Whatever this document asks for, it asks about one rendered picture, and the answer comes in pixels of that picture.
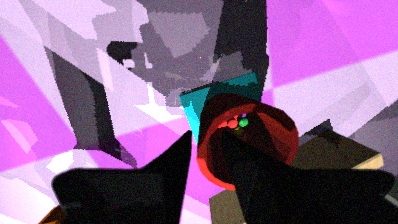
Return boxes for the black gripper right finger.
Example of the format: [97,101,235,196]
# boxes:
[221,131,395,224]

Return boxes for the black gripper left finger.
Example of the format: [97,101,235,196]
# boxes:
[51,130,192,224]

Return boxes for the red marble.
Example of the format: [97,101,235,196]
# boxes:
[227,118,238,128]

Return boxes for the beige flat bar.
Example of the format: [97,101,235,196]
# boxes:
[209,129,383,224]

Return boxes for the green marble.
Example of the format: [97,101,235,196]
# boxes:
[238,117,249,127]

